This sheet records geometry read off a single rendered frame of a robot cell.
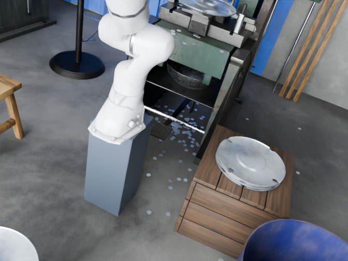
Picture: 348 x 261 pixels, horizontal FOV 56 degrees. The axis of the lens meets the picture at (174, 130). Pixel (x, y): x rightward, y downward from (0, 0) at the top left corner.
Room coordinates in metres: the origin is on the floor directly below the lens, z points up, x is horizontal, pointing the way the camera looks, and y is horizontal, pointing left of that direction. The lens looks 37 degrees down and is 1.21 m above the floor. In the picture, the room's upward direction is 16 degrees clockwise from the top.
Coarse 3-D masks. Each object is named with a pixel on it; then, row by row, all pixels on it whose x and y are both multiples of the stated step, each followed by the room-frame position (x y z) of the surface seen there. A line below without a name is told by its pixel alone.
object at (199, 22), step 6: (186, 6) 1.49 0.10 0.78; (192, 12) 1.44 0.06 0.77; (198, 12) 1.45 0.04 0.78; (192, 18) 1.57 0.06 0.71; (198, 18) 1.56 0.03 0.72; (204, 18) 1.43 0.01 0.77; (210, 18) 1.44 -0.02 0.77; (192, 24) 1.56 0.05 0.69; (198, 24) 1.56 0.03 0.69; (204, 24) 1.55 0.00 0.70; (192, 30) 1.56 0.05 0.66; (198, 30) 1.56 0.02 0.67; (204, 30) 1.55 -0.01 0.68
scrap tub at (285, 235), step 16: (272, 224) 0.68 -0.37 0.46; (288, 224) 0.70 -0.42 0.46; (304, 224) 0.71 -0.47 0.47; (256, 240) 0.65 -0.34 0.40; (272, 240) 0.69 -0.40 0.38; (288, 240) 0.70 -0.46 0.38; (304, 240) 0.70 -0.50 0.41; (320, 240) 0.69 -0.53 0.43; (336, 240) 0.68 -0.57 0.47; (240, 256) 0.54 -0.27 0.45; (256, 256) 0.68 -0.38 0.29; (272, 256) 0.70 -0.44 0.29; (288, 256) 0.70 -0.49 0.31; (304, 256) 0.69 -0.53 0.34; (320, 256) 0.68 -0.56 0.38; (336, 256) 0.66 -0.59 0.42
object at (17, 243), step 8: (0, 232) 0.48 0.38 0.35; (8, 232) 0.49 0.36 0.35; (16, 232) 0.49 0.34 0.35; (0, 240) 0.46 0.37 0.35; (8, 240) 0.46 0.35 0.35; (16, 240) 0.47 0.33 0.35; (24, 240) 0.48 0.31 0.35; (0, 248) 0.44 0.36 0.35; (8, 248) 0.44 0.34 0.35; (16, 248) 0.45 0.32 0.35; (24, 248) 0.46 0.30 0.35; (32, 248) 0.46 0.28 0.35; (0, 256) 0.42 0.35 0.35; (8, 256) 0.42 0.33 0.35; (16, 256) 0.43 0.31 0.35; (24, 256) 0.43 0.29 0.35; (32, 256) 0.44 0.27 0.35
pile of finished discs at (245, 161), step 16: (224, 144) 1.11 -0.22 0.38; (240, 144) 1.15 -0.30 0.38; (256, 144) 1.18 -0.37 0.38; (224, 160) 1.01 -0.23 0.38; (240, 160) 1.04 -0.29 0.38; (256, 160) 1.06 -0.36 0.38; (272, 160) 1.10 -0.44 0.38; (240, 176) 0.95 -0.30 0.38; (256, 176) 0.97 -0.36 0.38; (272, 176) 1.00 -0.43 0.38
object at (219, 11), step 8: (184, 0) 1.57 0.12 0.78; (192, 0) 1.61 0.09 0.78; (200, 0) 1.62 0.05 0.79; (208, 0) 1.66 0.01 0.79; (216, 0) 1.73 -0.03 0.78; (192, 8) 1.48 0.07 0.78; (200, 8) 1.51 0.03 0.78; (208, 8) 1.55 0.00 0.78; (216, 8) 1.57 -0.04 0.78; (224, 8) 1.62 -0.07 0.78; (232, 8) 1.66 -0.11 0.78; (224, 16) 1.50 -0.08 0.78
